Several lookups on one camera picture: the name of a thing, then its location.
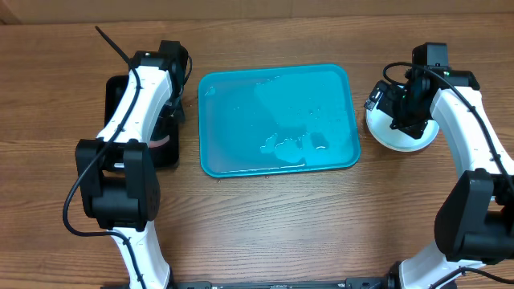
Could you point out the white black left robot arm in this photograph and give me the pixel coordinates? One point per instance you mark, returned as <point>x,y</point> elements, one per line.
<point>118,169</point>

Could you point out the light blue plate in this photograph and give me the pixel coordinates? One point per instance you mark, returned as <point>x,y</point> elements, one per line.
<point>378,124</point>

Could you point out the teal plastic tray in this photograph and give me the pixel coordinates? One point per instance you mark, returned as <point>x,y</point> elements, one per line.
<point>276,120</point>

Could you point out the green pink sponge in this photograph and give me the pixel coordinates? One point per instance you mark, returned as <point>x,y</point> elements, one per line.
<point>159,144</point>

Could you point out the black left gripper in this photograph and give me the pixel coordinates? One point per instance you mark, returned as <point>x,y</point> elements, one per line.
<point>179,116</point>

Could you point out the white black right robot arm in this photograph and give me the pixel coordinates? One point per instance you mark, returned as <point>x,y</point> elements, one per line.
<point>474,226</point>

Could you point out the black plastic tray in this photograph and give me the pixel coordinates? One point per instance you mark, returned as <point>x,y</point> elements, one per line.
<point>166,157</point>

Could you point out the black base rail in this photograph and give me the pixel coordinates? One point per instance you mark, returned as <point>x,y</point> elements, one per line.
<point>281,284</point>

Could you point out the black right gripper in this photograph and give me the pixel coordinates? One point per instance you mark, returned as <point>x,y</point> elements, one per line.
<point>415,126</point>

